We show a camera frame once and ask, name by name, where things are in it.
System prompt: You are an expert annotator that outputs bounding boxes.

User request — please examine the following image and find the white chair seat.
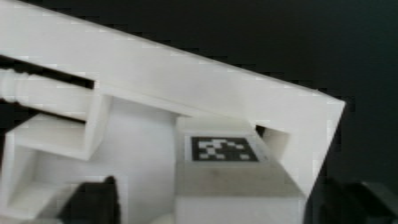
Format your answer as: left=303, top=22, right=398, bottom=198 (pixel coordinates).
left=0, top=69, right=198, bottom=224

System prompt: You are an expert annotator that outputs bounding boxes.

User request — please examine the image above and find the white chair leg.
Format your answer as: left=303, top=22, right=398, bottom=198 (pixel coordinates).
left=175, top=117, right=306, bottom=224

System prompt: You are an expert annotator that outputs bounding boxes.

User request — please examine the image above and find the white U-shaped fence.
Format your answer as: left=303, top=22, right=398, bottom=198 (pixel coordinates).
left=0, top=0, right=345, bottom=191

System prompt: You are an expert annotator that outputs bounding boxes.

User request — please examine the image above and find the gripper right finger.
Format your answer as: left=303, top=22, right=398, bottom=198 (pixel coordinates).
left=305, top=178, right=398, bottom=224

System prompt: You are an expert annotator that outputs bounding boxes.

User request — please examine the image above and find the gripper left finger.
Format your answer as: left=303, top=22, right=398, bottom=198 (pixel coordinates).
left=58, top=176, right=122, bottom=224

